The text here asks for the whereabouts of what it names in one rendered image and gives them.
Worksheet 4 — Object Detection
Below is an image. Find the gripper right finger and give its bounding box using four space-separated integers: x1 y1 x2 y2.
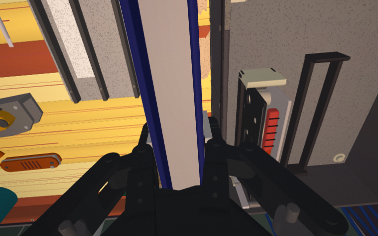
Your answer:
203 115 349 236

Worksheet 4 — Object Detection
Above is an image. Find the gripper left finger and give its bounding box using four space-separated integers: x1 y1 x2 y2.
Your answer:
22 122 160 236

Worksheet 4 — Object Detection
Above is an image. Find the white and red case latch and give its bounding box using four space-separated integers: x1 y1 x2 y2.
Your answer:
235 67 292 162

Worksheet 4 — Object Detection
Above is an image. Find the orange ascender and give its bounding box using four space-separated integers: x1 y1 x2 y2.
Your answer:
0 152 63 173

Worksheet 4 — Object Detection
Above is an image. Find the grey speckled case body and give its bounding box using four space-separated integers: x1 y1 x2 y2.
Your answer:
209 0 378 207

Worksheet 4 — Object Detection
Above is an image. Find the grey panel with blue edges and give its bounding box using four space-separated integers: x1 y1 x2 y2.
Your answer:
118 0 206 190

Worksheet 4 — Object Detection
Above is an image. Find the grey speckled black-ribbed panel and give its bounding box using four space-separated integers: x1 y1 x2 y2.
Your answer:
27 0 141 105

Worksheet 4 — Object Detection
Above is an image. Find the white rod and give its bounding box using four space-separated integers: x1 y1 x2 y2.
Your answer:
0 0 15 48

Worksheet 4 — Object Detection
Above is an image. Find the black case handle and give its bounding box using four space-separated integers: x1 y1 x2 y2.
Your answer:
279 52 351 174

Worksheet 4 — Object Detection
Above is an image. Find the grey yellow descender with orange handle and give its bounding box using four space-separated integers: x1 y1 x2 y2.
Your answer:
0 92 44 159

